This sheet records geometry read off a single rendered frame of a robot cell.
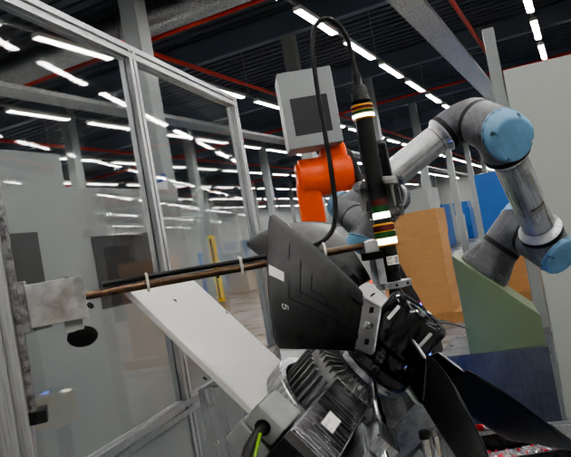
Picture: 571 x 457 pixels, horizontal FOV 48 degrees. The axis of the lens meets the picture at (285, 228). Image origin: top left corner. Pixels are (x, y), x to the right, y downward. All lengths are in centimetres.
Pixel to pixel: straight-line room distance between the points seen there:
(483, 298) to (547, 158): 133
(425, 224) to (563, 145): 626
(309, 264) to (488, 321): 94
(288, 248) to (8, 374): 49
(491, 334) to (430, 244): 741
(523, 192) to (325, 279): 80
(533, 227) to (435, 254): 748
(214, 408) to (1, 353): 38
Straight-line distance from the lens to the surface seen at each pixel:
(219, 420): 124
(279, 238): 101
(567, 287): 311
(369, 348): 115
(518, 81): 314
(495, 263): 196
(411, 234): 933
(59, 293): 112
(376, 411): 106
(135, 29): 852
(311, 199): 529
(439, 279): 928
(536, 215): 179
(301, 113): 523
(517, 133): 161
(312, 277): 102
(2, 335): 113
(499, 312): 189
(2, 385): 113
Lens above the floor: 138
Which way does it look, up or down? 2 degrees up
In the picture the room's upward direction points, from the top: 10 degrees counter-clockwise
